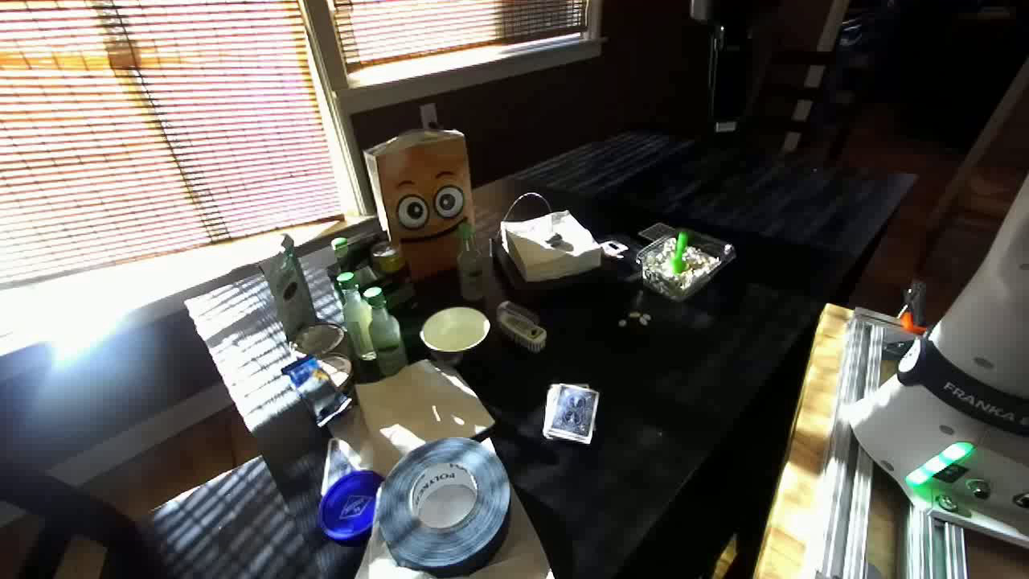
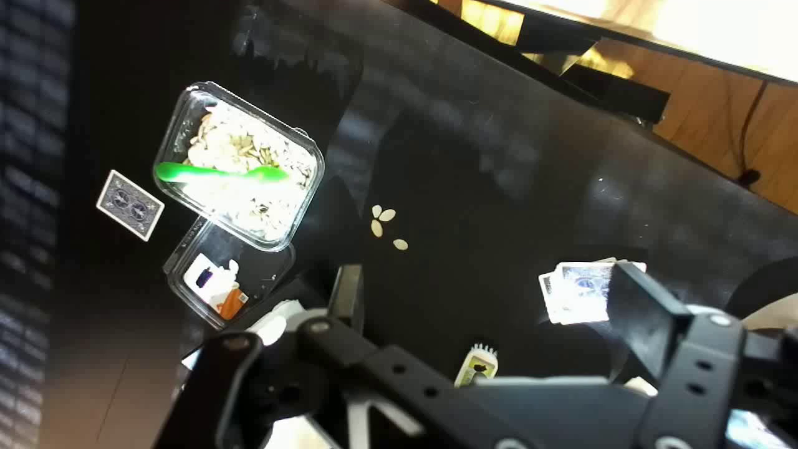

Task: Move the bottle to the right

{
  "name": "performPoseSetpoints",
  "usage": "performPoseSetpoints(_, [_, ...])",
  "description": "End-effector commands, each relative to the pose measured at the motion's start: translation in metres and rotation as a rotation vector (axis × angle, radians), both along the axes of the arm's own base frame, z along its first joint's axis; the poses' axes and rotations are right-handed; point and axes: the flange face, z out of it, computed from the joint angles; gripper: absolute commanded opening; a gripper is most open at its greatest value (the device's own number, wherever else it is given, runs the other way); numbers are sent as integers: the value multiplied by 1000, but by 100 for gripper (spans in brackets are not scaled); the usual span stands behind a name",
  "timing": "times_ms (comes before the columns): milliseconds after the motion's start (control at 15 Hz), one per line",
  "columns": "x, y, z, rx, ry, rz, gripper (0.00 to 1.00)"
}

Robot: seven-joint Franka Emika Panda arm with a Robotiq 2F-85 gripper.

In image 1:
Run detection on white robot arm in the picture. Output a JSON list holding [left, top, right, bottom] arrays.
[[845, 179, 1029, 546]]

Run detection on green glass bottle front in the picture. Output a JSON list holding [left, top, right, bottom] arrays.
[[363, 286, 408, 375]]

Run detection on green glass bottle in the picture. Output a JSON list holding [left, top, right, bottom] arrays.
[[333, 270, 377, 363], [363, 286, 408, 375]]

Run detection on green glass bottle back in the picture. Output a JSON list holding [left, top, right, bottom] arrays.
[[333, 270, 377, 363]]

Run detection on small white rectangular case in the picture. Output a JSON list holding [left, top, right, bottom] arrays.
[[494, 303, 547, 353]]

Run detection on stack of white napkins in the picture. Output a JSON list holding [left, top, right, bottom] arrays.
[[502, 209, 600, 283]]

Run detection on white ceramic bowl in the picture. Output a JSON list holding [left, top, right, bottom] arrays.
[[419, 305, 491, 353]]

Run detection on white seeds on table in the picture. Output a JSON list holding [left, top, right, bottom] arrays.
[[616, 312, 651, 327]]

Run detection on dark jar with gold lid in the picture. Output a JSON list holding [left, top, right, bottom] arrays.
[[370, 240, 412, 309]]

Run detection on blue playing card pack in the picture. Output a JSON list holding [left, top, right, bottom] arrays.
[[544, 383, 600, 445]]

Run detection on orange bag with cartoon eyes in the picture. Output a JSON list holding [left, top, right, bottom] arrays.
[[363, 129, 472, 280]]

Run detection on green plastic utensil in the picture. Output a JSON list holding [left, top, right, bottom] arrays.
[[673, 227, 688, 274]]

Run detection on clear plastic food container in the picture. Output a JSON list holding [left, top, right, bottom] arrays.
[[636, 227, 737, 303]]

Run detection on small blue card packet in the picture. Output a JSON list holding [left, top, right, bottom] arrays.
[[282, 357, 326, 393]]

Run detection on blue plastic lid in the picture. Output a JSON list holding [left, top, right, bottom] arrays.
[[317, 469, 383, 543]]

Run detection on dark wooden chair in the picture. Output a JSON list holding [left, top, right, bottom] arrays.
[[749, 0, 891, 161]]

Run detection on grey duct tape roll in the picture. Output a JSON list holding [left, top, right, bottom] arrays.
[[377, 437, 511, 575]]

